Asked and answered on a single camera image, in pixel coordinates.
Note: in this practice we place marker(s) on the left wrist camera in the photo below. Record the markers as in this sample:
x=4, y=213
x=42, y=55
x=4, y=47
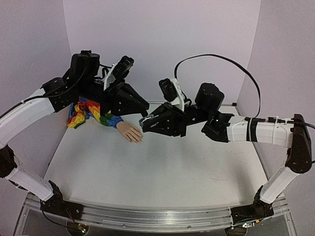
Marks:
x=118, y=72

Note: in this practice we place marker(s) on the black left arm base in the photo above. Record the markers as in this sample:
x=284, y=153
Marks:
x=56, y=205

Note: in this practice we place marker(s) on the rainbow colored sleeve cloth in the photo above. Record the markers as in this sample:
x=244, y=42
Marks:
x=84, y=109

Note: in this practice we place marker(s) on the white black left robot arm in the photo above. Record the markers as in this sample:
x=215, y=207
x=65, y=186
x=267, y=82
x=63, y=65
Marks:
x=52, y=97

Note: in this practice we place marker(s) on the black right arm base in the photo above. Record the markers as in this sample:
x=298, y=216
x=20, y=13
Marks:
x=258, y=210

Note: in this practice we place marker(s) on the mannequin hand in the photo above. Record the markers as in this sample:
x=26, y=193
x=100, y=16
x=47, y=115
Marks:
x=130, y=132

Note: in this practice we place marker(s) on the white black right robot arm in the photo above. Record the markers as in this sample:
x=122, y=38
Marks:
x=290, y=133

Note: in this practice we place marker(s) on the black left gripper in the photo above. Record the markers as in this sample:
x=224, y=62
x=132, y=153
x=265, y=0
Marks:
x=119, y=98

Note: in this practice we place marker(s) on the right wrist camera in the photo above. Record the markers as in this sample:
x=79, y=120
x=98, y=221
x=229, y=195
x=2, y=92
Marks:
x=172, y=92

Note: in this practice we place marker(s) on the glitter nail polish bottle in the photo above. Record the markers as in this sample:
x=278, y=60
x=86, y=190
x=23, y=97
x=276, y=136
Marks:
x=145, y=120

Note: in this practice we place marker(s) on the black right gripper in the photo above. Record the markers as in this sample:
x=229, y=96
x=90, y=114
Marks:
x=182, y=120

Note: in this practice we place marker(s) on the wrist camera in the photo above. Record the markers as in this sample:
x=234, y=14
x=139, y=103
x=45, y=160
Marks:
x=172, y=92
x=118, y=72

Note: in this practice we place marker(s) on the aluminium front rail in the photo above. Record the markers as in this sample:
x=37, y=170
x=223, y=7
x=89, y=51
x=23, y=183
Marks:
x=34, y=221

